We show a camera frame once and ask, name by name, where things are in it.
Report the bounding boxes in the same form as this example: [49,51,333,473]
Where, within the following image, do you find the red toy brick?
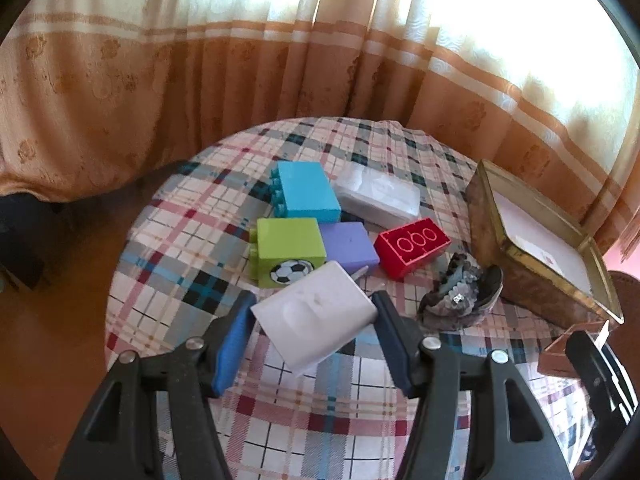
[374,217,453,281]

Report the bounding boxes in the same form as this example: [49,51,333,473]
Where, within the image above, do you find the orange and white curtain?
[0,0,640,271]

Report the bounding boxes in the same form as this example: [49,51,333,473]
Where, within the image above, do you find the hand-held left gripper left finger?
[55,290,258,480]

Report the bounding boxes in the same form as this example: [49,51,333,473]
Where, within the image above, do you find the white translucent plastic box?
[332,162,421,229]

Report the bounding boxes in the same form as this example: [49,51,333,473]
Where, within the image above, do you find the gold metal tin box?
[467,160,626,326]

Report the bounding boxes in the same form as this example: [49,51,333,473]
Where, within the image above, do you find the white paper sheet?
[494,192,601,297]

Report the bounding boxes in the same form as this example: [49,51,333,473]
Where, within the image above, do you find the white power adapter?
[250,260,378,367]

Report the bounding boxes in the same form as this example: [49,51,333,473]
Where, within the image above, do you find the purple toy brick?
[320,221,381,274]

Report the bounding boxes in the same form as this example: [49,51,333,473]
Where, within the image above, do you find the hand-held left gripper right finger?
[370,290,573,480]

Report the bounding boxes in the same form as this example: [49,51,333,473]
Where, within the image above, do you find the tan building block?
[539,321,612,377]

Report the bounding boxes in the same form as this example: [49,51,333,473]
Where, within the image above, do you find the green brick with soccer ball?
[250,217,328,290]

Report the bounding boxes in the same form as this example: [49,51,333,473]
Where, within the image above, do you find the blue toy brick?
[270,161,342,224]

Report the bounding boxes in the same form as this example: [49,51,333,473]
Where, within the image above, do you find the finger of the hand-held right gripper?
[566,331,632,480]

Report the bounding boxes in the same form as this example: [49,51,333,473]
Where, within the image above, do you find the brown woven chair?
[606,269,640,343]

